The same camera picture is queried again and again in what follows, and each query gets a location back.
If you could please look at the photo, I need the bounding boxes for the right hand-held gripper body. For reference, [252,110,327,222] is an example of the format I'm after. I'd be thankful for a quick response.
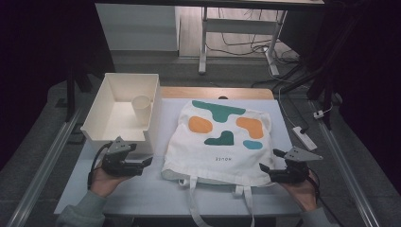
[270,146,324,184]

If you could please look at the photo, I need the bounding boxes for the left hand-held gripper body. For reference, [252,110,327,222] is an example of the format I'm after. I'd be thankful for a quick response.
[100,135,145,178]

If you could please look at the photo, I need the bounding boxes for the white plastic bin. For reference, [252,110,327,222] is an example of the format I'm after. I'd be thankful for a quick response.
[79,72,163,156]

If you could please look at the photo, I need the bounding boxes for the clear plastic cup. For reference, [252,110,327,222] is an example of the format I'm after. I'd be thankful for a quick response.
[131,95,152,126]

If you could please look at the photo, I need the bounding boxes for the white tote bag coloured patches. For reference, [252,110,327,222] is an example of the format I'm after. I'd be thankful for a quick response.
[161,99,276,227]

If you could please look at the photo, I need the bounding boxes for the person's right hand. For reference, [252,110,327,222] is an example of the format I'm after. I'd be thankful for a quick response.
[278,171,319,213]

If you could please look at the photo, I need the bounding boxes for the person's left hand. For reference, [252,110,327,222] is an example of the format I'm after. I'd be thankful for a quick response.
[89,160,134,199]

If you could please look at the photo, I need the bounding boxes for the white power strip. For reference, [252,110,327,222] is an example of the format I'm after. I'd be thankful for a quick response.
[291,125,319,152]

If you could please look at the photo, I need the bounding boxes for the white table mat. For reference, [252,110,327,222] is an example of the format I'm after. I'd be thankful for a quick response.
[53,97,303,218]

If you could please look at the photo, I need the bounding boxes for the black stand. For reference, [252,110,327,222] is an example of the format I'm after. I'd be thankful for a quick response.
[63,59,93,123]
[306,61,336,131]

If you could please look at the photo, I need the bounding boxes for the white cabinet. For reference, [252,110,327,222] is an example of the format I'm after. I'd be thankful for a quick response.
[95,3,181,52]

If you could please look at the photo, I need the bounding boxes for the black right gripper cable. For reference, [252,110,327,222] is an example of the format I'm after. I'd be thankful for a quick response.
[310,173,341,227]

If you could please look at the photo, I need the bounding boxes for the black plug with cable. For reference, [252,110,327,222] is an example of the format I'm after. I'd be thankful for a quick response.
[283,93,310,134]

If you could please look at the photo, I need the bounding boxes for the white power strip cable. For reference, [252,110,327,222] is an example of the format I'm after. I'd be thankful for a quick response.
[277,84,300,129]

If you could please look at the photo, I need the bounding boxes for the aluminium rail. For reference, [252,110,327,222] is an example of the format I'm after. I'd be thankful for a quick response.
[6,108,84,227]
[316,120,381,227]

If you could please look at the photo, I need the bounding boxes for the tangle of black floor cables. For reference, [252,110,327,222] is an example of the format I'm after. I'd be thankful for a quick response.
[205,7,301,64]

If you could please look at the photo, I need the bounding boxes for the white desk frame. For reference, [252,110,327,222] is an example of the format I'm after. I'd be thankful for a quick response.
[198,6,288,77]

